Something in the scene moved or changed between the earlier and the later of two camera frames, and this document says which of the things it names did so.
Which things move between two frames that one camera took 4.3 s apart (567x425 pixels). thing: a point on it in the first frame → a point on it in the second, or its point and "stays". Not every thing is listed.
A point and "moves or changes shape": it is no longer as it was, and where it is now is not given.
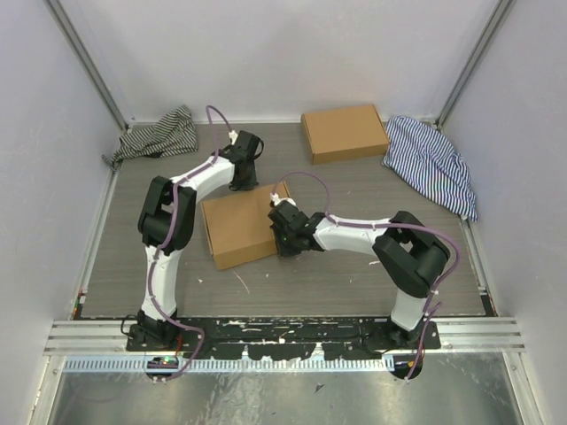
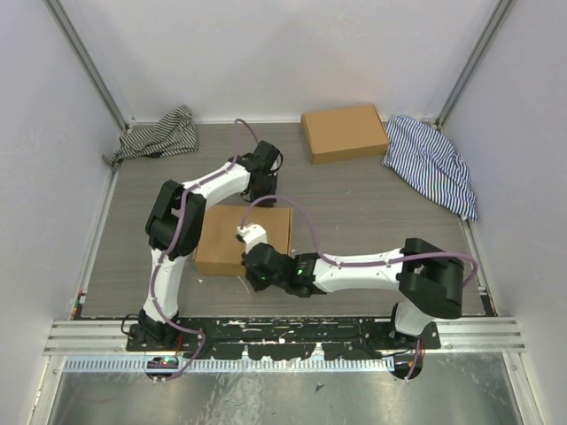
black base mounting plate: [283, 340] stays
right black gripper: [284, 251] → [257, 283]
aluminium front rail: [110, 338] stays
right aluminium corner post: [500, 10] stays
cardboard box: [238, 227] moves or changes shape
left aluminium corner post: [85, 55] stays
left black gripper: [239, 187] → [273, 177]
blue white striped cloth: [423, 154] stays
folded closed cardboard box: [343, 133] stays
